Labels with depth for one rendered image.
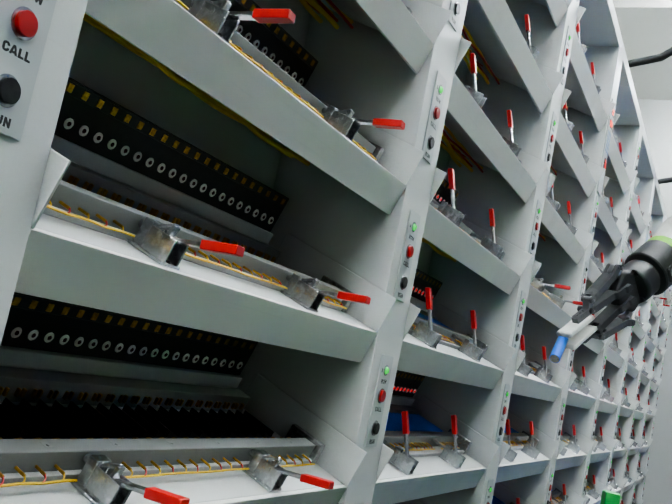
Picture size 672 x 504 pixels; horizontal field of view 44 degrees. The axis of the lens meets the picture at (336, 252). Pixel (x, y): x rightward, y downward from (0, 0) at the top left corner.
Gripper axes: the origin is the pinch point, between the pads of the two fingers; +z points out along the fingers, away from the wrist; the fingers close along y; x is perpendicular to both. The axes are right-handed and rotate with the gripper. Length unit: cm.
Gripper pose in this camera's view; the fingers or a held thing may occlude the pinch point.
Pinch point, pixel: (577, 331)
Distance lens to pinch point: 153.3
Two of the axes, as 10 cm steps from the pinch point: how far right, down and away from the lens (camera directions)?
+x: -5.7, -0.9, 8.2
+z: -7.5, 4.7, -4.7
